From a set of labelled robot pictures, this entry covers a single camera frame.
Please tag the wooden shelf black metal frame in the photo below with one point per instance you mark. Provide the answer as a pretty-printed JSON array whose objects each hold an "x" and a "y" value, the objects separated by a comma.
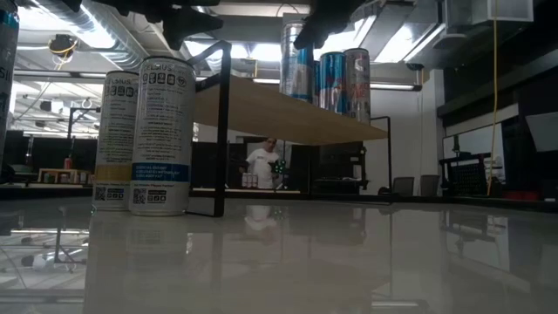
[{"x": 283, "y": 118}]

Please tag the silver round ventilation duct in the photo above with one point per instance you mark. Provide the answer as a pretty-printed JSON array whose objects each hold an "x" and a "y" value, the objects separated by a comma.
[{"x": 117, "y": 39}]

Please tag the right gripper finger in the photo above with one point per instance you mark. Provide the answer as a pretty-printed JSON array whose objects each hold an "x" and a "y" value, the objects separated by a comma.
[{"x": 329, "y": 19}]

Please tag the person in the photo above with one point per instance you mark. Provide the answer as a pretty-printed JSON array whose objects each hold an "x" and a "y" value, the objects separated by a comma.
[{"x": 261, "y": 168}]

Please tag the grey rectangular air duct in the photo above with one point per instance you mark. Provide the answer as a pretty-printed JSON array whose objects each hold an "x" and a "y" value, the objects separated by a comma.
[{"x": 414, "y": 35}]

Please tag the Celsius can with red print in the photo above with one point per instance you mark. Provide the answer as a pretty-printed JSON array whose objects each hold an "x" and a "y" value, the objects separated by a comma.
[{"x": 357, "y": 87}]

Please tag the grey office chair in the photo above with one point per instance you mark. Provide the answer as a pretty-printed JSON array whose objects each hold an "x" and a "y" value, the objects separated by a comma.
[
  {"x": 430, "y": 185},
  {"x": 403, "y": 186}
]

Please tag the wooden storage rack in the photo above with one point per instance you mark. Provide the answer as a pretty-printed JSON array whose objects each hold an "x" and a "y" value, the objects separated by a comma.
[{"x": 56, "y": 176}]

